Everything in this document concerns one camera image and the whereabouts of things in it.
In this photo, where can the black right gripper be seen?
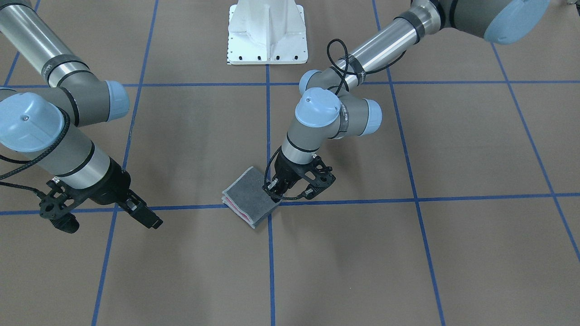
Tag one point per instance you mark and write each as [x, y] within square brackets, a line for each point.
[110, 184]

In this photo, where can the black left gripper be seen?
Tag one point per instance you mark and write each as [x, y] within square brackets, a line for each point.
[287, 172]

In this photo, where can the pink and grey towel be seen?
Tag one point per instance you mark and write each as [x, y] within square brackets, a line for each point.
[247, 199]

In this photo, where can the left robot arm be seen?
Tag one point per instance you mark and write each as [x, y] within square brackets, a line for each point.
[329, 110]

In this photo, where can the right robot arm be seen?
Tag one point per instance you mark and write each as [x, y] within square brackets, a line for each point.
[45, 125]

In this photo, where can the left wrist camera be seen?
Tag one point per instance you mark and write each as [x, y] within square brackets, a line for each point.
[319, 176]

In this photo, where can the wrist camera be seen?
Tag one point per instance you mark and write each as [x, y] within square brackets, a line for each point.
[56, 206]
[319, 176]

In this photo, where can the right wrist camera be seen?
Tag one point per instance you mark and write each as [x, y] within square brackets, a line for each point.
[56, 206]

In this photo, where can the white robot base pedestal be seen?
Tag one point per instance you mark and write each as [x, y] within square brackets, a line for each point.
[264, 32]

